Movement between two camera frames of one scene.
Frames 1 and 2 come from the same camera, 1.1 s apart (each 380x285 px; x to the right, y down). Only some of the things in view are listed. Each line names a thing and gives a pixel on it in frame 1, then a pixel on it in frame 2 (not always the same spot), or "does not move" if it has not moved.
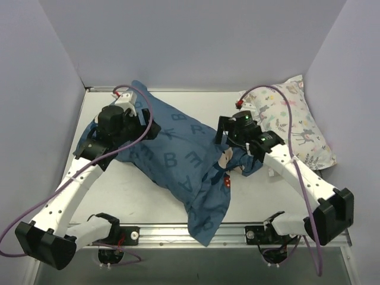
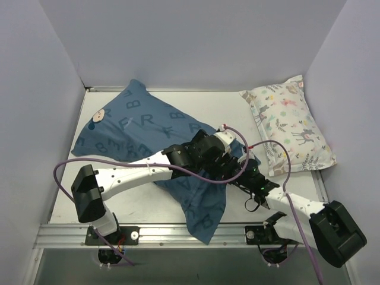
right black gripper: [223, 130] to [243, 175]
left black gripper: [145, 123] to [227, 162]
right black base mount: [257, 235] does not move
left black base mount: [128, 236] does not move
